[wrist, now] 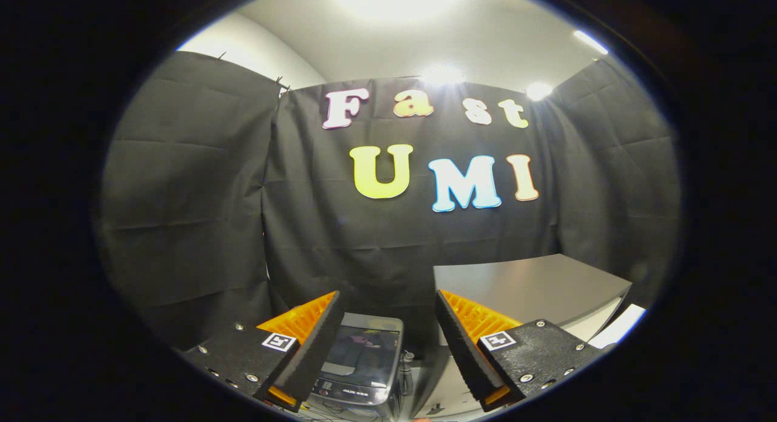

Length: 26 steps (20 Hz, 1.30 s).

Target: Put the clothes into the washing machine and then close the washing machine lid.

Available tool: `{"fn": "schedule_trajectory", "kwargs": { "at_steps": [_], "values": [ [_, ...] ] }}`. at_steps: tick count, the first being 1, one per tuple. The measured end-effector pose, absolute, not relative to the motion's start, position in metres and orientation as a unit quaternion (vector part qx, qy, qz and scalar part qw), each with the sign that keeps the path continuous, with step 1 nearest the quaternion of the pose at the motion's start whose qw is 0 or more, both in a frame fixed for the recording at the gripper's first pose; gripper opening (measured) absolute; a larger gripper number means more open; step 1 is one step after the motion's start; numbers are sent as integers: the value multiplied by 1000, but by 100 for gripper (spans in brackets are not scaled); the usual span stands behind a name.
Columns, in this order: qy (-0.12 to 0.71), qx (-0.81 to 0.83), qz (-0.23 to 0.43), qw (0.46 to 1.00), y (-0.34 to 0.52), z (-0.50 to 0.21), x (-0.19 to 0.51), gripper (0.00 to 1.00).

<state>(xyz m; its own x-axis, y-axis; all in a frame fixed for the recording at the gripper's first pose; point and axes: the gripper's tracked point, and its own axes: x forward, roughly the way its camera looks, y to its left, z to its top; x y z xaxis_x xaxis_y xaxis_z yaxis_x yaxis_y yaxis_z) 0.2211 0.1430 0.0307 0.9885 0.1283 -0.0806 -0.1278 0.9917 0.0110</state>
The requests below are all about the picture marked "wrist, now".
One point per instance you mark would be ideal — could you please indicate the large ceiling light panel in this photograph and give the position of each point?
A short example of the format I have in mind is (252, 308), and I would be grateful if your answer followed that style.
(400, 0)

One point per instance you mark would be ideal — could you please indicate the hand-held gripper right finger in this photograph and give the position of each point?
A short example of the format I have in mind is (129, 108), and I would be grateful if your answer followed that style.
(461, 346)

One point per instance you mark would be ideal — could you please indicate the black backdrop cloth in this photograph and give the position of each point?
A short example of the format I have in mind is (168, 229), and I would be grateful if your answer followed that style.
(194, 197)

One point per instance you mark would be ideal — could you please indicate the grey washing machine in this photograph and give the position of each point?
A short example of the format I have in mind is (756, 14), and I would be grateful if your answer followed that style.
(364, 388)

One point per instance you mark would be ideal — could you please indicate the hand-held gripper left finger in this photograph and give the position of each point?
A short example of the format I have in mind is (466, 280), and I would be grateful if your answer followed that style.
(315, 346)

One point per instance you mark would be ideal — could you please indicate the beige cabinet with grey top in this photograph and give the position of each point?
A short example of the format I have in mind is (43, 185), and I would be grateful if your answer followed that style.
(534, 282)

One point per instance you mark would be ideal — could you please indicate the small ceiling light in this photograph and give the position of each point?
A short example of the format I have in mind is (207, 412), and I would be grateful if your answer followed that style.
(538, 91)

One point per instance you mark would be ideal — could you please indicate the white flat board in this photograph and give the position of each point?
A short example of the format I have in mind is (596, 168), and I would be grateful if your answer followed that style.
(619, 325)

